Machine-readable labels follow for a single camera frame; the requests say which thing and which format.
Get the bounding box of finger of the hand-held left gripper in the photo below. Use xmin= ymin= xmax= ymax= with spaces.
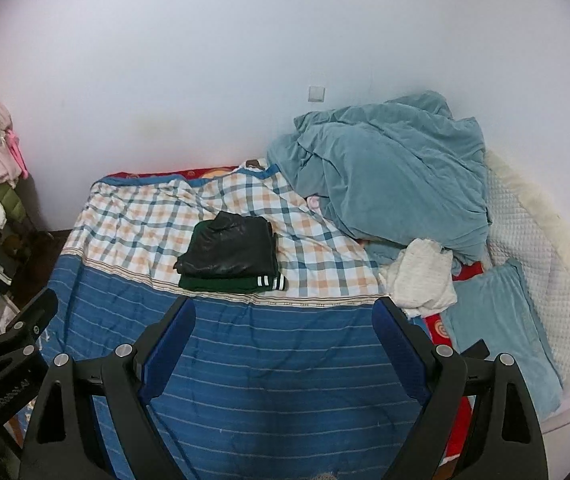
xmin=0 ymin=288 xmax=60 ymax=362

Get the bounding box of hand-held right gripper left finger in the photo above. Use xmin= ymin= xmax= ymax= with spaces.
xmin=19 ymin=296 xmax=198 ymax=480

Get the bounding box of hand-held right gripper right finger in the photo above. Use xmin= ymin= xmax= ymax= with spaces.
xmin=371 ymin=296 xmax=551 ymax=480

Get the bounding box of black leather jacket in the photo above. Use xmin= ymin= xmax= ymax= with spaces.
xmin=174 ymin=211 xmax=278 ymax=279

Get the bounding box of red patterned bed sheet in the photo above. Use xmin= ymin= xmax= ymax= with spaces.
xmin=101 ymin=165 xmax=492 ymax=467

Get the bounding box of white crumpled cloth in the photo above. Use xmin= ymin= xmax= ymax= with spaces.
xmin=378 ymin=237 xmax=459 ymax=318

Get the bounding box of black phone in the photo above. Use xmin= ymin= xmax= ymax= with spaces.
xmin=460 ymin=338 xmax=490 ymax=361

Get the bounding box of green garment with white stripes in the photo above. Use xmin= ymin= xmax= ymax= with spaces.
xmin=179 ymin=271 xmax=289 ymax=294

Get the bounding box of teal pillow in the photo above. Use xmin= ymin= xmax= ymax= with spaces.
xmin=440 ymin=259 xmax=564 ymax=422

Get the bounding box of blue striped checked duvet cover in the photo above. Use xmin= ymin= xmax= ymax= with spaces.
xmin=20 ymin=165 xmax=472 ymax=480

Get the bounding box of white quilted mattress pad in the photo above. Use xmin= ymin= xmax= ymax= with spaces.
xmin=484 ymin=149 xmax=570 ymax=377

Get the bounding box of teal blanket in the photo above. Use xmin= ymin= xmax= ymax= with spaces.
xmin=265 ymin=91 xmax=492 ymax=267

